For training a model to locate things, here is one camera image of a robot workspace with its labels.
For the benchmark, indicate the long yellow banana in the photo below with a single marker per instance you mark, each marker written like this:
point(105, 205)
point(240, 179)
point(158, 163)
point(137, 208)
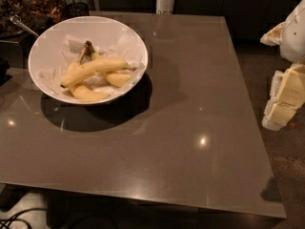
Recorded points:
point(88, 69)

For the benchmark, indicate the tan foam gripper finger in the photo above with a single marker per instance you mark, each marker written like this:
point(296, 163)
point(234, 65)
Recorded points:
point(273, 37)
point(287, 95)

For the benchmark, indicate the white ceramic bowl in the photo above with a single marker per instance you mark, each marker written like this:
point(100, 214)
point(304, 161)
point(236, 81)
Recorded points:
point(46, 51)

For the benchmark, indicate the white paper bowl liner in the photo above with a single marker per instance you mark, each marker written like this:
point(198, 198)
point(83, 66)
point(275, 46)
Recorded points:
point(129, 47)

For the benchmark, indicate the yellow banana bunch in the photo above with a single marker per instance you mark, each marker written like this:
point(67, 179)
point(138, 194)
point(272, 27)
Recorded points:
point(81, 91)

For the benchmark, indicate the dark glass cup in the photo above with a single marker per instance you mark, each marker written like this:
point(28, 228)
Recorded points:
point(77, 9)

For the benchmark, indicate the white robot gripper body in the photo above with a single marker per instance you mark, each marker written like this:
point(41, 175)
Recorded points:
point(294, 35)

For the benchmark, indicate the metal spoon handle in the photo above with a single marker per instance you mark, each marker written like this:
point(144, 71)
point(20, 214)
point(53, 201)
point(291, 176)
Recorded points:
point(17, 22)

